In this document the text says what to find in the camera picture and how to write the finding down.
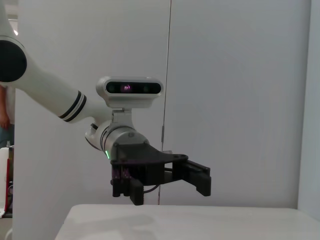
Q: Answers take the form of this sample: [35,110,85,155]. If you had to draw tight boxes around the white box with red strip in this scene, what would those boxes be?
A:
[0,146,15,219]

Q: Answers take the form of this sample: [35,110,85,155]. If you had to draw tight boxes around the bystander bare forearm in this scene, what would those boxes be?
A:
[0,85,10,119]

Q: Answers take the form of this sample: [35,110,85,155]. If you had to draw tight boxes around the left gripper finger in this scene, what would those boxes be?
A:
[172,159,212,197]
[111,178,146,206]

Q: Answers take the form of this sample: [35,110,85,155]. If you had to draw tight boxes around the silver left camera bracket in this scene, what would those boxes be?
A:
[111,107,135,131]

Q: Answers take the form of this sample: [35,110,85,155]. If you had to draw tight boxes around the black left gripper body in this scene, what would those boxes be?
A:
[111,140,189,186]

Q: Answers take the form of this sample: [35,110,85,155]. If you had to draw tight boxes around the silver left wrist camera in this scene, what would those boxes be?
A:
[96,76,165,110]

